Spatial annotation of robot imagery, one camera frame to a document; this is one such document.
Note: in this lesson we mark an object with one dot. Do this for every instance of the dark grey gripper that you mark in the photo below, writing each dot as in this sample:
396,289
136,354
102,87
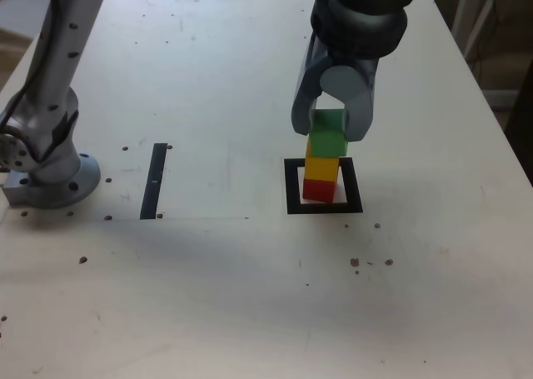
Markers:
322,60

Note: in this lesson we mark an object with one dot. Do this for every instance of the green cube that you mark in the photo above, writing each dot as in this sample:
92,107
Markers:
329,141

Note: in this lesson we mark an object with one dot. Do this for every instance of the yellow cube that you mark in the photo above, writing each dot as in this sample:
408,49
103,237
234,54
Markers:
320,168

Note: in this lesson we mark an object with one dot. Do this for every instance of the red cube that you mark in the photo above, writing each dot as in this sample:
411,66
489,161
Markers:
318,191

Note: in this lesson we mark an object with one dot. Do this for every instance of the black tape square outline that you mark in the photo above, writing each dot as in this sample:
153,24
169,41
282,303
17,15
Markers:
325,208

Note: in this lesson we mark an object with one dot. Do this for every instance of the black tape strip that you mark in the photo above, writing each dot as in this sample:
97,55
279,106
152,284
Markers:
153,183

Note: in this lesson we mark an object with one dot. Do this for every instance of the white metal frame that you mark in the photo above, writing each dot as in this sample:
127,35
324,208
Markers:
474,16

